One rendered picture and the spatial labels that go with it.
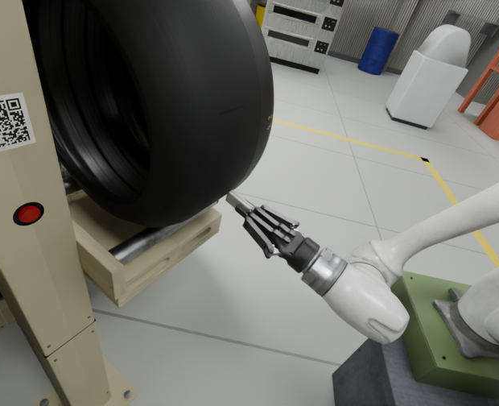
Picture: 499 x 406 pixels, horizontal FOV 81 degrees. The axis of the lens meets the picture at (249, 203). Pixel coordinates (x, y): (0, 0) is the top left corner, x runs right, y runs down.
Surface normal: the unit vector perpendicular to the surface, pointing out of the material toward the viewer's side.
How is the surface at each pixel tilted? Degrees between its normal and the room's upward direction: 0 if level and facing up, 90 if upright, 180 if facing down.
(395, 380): 0
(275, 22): 90
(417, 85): 90
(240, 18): 43
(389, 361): 0
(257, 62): 58
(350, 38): 90
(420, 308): 2
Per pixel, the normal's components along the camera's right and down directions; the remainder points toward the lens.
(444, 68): -0.18, 0.60
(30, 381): 0.22, -0.75
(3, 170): 0.79, 0.50
